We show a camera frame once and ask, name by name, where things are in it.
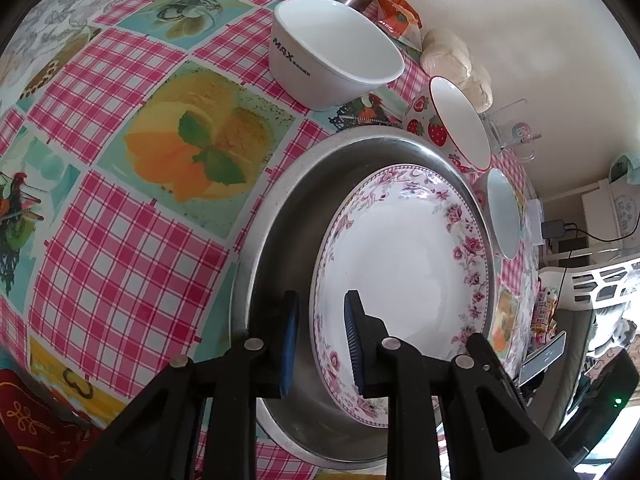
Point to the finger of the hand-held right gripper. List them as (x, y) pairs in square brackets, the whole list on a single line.
[(492, 360)]

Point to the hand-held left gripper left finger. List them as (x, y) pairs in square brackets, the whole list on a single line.
[(289, 345)]

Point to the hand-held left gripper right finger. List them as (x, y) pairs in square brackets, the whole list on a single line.
[(352, 340)]

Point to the pink floral round plate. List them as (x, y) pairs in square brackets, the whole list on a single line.
[(400, 270)]

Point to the round stainless steel basin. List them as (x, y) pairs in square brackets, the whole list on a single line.
[(280, 240)]

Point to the strawberry print bowl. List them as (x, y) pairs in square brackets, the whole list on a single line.
[(425, 117)]

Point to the white square bowl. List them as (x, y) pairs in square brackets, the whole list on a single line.
[(340, 45)]

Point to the smartphone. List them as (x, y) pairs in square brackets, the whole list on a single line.
[(545, 360)]

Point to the colourful snack packets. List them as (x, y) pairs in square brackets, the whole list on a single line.
[(545, 310)]

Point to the white plastic basket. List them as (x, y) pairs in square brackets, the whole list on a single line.
[(590, 282)]

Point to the white plastic box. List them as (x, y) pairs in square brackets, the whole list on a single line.
[(534, 220)]

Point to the small pale blue bowl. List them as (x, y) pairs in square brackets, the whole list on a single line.
[(502, 210)]

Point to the pink plaid tablecloth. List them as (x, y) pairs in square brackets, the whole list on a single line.
[(125, 260)]

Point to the white patterned box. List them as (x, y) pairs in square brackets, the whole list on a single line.
[(625, 210)]

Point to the clear glass mug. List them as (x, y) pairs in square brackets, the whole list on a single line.
[(517, 130)]

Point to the teal cloth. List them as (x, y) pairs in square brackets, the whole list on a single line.
[(627, 170)]

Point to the red patterned cloth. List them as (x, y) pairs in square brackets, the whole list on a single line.
[(35, 425)]

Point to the bag of steamed buns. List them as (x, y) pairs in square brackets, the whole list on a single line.
[(450, 55)]

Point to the orange snack packet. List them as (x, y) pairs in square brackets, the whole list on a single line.
[(395, 15)]

